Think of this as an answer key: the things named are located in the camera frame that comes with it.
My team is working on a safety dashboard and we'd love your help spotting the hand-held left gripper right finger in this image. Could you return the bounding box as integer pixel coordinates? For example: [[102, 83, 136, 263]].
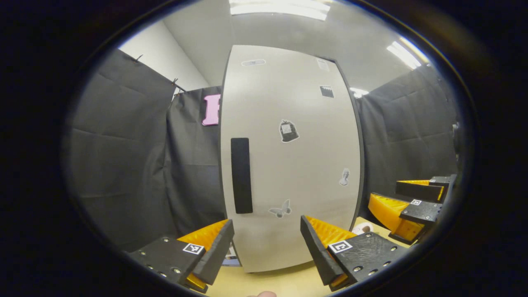
[[300, 214, 414, 292]]

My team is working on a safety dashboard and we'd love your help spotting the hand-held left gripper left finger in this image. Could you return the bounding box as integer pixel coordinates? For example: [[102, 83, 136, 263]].
[[128, 219, 235, 294]]

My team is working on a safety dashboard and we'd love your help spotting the black cabinet door handle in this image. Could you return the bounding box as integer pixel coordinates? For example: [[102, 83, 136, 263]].
[[230, 137, 254, 215]]

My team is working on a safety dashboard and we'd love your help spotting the beige cabinet door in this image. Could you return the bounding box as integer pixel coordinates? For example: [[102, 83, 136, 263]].
[[219, 45, 363, 273]]

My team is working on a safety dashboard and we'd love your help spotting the small blue white object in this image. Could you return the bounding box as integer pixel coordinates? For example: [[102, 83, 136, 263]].
[[223, 245, 241, 267]]

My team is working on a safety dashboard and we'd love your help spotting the pink white plush toy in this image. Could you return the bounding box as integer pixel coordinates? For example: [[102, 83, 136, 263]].
[[351, 222, 374, 236]]

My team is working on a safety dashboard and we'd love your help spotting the long ceiling light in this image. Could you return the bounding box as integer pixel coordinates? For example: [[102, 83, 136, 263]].
[[387, 36, 430, 70]]

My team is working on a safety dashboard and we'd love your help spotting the black backdrop cloth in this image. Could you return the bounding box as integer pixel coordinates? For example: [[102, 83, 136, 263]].
[[62, 48, 459, 253]]

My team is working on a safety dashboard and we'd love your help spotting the large ceiling light panel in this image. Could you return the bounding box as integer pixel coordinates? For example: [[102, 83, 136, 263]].
[[229, 0, 331, 21]]

